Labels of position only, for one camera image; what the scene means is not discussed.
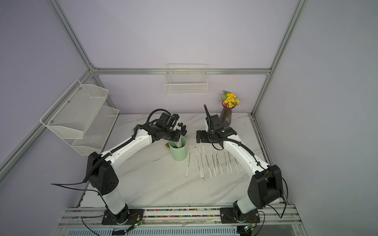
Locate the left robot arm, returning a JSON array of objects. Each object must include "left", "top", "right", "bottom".
[{"left": 82, "top": 109, "right": 187, "bottom": 225}]

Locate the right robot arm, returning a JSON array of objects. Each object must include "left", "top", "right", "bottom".
[{"left": 196, "top": 105, "right": 287, "bottom": 223}]

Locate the bundle of wrapped straws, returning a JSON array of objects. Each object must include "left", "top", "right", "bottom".
[{"left": 174, "top": 139, "right": 183, "bottom": 148}]

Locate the green storage cup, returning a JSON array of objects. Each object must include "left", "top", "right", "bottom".
[{"left": 168, "top": 136, "right": 188, "bottom": 162}]

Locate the black yellow work glove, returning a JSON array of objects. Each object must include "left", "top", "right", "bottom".
[{"left": 177, "top": 123, "right": 187, "bottom": 136}]

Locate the purple glass vase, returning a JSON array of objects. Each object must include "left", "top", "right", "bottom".
[{"left": 220, "top": 104, "right": 233, "bottom": 127}]

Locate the yellow flower bouquet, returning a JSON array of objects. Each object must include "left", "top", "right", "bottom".
[{"left": 219, "top": 90, "right": 241, "bottom": 109}]

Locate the white two-tier mesh shelf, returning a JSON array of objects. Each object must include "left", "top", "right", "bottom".
[{"left": 40, "top": 80, "right": 119, "bottom": 156}]

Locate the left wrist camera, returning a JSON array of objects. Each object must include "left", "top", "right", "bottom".
[{"left": 171, "top": 114, "right": 180, "bottom": 128}]

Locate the white wire wall basket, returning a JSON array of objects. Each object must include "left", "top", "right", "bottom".
[{"left": 164, "top": 64, "right": 208, "bottom": 95}]

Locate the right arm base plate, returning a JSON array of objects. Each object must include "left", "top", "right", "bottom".
[{"left": 220, "top": 207, "right": 260, "bottom": 224}]

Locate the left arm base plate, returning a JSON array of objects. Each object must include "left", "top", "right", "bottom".
[{"left": 101, "top": 208, "right": 145, "bottom": 225}]

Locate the aluminium front rail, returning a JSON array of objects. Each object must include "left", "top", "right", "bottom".
[{"left": 58, "top": 204, "right": 303, "bottom": 228}]

